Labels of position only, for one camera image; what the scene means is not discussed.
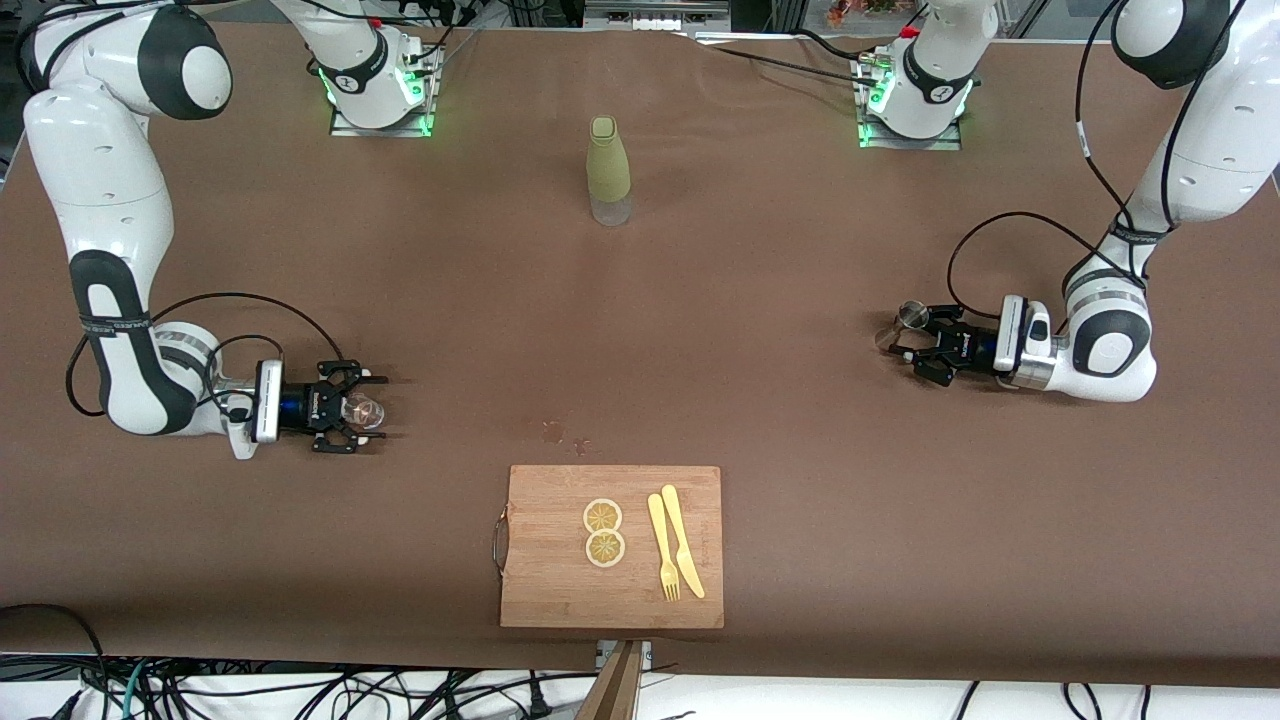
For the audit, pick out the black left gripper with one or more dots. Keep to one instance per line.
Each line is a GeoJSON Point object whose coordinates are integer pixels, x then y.
{"type": "Point", "coordinates": [972, 349]}

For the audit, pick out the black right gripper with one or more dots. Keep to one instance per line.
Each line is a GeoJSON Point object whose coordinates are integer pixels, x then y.
{"type": "Point", "coordinates": [306, 408]}

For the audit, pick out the clear glass shaker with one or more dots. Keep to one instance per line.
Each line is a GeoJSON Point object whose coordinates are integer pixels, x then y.
{"type": "Point", "coordinates": [364, 411]}

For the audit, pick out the steel measuring cup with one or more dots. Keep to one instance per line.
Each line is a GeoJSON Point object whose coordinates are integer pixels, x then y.
{"type": "Point", "coordinates": [908, 318]}

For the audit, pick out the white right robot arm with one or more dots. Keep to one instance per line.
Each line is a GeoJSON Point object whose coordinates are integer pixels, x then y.
{"type": "Point", "coordinates": [100, 180]}

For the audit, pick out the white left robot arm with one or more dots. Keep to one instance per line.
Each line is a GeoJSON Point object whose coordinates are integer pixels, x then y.
{"type": "Point", "coordinates": [1110, 350]}

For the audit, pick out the brown table cover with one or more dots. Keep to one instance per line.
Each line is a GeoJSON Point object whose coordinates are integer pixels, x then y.
{"type": "Point", "coordinates": [700, 300]}

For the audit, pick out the lemon slice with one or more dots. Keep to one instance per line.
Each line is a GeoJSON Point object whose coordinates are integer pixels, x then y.
{"type": "Point", "coordinates": [602, 516]}
{"type": "Point", "coordinates": [605, 548]}

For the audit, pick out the wooden cutting board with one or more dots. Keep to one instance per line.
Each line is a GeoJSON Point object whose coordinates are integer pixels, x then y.
{"type": "Point", "coordinates": [560, 590]}

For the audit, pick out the yellow plastic knife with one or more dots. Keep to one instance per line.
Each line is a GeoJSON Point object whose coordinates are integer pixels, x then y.
{"type": "Point", "coordinates": [678, 530]}

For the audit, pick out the yellow plastic fork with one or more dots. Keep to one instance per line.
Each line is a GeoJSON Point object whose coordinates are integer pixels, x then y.
{"type": "Point", "coordinates": [660, 540]}

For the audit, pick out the green bottle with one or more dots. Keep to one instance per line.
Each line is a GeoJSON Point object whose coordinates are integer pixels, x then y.
{"type": "Point", "coordinates": [608, 165]}

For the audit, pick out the grey metal box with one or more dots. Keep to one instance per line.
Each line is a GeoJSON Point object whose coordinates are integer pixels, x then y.
{"type": "Point", "coordinates": [655, 14]}

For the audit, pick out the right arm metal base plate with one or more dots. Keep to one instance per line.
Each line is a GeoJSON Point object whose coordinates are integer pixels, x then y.
{"type": "Point", "coordinates": [345, 128]}

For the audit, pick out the small metal bracket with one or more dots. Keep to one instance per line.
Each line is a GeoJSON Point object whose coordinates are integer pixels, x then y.
{"type": "Point", "coordinates": [642, 652]}

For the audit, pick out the brown wooden post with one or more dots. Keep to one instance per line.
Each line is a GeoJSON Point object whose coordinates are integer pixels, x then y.
{"type": "Point", "coordinates": [612, 695]}

